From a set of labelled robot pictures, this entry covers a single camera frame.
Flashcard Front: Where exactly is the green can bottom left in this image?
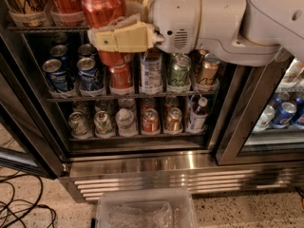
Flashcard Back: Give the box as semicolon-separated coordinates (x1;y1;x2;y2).
68;112;92;140

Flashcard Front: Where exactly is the open fridge door left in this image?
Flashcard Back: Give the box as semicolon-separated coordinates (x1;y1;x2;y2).
0;37;64;179

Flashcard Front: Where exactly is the red coke can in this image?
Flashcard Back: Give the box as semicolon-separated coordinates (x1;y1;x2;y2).
51;0;84;26
82;0;134;67

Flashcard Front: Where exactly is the blue pepsi can front left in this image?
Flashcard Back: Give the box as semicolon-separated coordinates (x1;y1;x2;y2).
42;59;73;93

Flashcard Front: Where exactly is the blue pepsi can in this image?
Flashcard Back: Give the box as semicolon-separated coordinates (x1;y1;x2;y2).
77;57;104;97
42;59;73;93

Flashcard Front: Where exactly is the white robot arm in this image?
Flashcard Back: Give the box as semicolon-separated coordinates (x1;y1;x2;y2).
87;0;304;67

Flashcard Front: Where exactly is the gold can middle shelf front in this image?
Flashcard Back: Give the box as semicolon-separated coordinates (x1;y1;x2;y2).
195;53;221;91

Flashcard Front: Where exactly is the green can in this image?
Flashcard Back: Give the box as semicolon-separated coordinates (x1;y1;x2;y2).
68;112;92;140
94;111;114;138

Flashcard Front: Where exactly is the small tea bottle bottom shelf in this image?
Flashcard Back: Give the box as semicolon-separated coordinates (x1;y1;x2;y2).
187;96;209;133

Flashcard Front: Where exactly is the red can bottom shelf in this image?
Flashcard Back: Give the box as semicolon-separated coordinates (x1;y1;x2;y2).
142;108;160;133

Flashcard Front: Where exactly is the red can middle shelf front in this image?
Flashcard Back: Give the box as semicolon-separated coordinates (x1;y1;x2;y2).
109;64;134;95

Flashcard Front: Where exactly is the gold can shelf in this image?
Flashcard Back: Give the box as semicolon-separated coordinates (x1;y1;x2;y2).
7;0;49;27
195;53;221;91
164;107;182;134

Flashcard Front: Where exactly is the gold can bottom shelf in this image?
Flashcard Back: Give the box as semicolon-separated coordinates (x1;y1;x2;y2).
164;107;182;134

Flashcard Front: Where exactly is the green can middle shelf front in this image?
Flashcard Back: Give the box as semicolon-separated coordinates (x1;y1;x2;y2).
168;54;191;92

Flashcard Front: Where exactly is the clear bottle bottom shelf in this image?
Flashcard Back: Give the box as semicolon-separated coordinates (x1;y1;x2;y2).
115;108;138;137

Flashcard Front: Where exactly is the red can shelf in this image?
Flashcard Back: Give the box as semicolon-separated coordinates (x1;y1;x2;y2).
109;64;134;95
142;108;160;133

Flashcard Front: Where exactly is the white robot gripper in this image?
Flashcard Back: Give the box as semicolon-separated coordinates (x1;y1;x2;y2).
87;0;201;53

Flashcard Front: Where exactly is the clear plastic bin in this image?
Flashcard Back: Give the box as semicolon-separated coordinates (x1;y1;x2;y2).
95;188;199;228

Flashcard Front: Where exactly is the closed glass fridge door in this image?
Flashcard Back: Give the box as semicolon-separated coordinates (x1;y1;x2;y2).
208;51;304;165

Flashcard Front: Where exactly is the gold can top shelf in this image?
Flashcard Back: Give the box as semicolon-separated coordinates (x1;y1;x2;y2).
7;0;49;27

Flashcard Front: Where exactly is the blue pepsi can front right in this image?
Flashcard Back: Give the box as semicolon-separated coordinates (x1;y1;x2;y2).
77;57;104;97

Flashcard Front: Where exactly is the stainless fridge body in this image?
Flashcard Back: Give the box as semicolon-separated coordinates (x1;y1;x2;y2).
0;0;304;202

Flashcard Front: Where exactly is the brown tea bottle white cap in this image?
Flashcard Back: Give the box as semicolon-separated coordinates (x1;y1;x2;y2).
140;47;162;95

